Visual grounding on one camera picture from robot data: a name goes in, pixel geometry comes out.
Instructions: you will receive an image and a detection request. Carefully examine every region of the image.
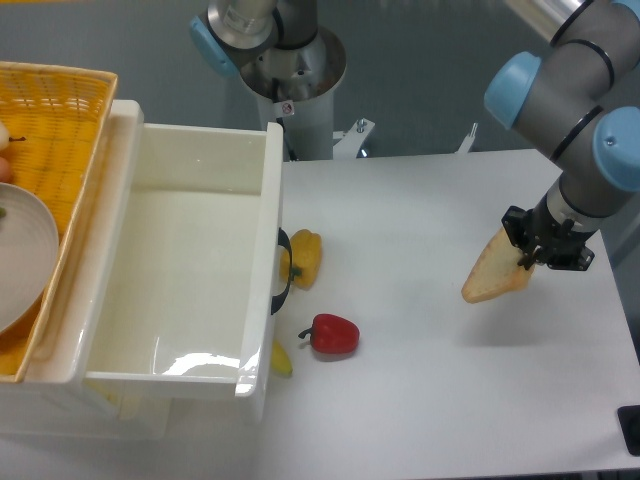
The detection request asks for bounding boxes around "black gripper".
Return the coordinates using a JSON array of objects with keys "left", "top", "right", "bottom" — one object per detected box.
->
[{"left": 501, "top": 205, "right": 595, "bottom": 271}]

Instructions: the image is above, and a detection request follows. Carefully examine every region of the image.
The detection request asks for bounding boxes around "triangle toast bread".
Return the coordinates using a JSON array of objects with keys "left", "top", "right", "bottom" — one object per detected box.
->
[{"left": 461, "top": 227, "right": 535, "bottom": 304}]

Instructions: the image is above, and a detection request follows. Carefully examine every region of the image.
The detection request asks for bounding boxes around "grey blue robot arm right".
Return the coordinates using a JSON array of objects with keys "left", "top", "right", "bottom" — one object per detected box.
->
[{"left": 484, "top": 1, "right": 639, "bottom": 271}]

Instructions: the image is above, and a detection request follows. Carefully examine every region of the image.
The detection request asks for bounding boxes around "white open upper drawer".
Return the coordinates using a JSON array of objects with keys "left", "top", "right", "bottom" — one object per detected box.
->
[{"left": 86, "top": 123, "right": 283, "bottom": 400}]

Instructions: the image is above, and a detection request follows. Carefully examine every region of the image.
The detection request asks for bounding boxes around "black object at table edge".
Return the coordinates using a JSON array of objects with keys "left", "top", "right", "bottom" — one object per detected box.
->
[{"left": 617, "top": 405, "right": 640, "bottom": 457}]

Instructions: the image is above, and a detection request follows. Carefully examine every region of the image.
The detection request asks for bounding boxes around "red bell pepper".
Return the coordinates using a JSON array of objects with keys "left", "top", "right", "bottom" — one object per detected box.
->
[{"left": 298, "top": 313, "right": 360, "bottom": 355}]

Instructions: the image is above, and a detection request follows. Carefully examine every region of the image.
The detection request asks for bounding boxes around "yellow bell pepper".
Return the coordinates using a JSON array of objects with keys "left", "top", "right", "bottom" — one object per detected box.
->
[{"left": 279, "top": 229, "right": 322, "bottom": 290}]

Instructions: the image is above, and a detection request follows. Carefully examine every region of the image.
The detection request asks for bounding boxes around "yellow banana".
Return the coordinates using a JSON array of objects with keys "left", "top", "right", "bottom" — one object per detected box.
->
[{"left": 270, "top": 340, "right": 293, "bottom": 377}]

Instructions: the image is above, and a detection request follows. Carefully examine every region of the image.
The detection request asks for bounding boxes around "yellow woven basket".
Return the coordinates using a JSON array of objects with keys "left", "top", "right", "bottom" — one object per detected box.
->
[{"left": 1, "top": 61, "right": 118, "bottom": 384}]

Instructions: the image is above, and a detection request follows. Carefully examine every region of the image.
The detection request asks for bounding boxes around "white ribbed plate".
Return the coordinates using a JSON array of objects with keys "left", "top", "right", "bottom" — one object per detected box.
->
[{"left": 1, "top": 183, "right": 59, "bottom": 331}]

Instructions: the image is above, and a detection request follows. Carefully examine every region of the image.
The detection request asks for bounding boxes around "orange fruit in basket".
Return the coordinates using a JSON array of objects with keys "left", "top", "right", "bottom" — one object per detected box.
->
[{"left": 0, "top": 157, "right": 13, "bottom": 183}]

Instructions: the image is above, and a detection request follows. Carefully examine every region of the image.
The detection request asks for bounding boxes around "white onion in basket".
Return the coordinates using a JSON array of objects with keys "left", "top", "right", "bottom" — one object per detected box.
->
[{"left": 0, "top": 122, "right": 26, "bottom": 151}]

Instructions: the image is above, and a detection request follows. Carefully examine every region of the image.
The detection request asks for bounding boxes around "white metal bracket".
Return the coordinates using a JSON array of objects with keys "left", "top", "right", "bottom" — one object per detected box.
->
[{"left": 333, "top": 118, "right": 375, "bottom": 160}]

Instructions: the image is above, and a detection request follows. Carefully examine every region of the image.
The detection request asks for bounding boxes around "black drawer handle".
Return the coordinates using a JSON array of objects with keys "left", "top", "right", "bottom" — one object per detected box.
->
[{"left": 270, "top": 227, "right": 293, "bottom": 316}]

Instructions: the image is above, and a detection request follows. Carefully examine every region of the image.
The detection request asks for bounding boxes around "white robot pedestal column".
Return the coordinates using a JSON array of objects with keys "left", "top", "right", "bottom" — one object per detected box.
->
[{"left": 254, "top": 92, "right": 334, "bottom": 161}]

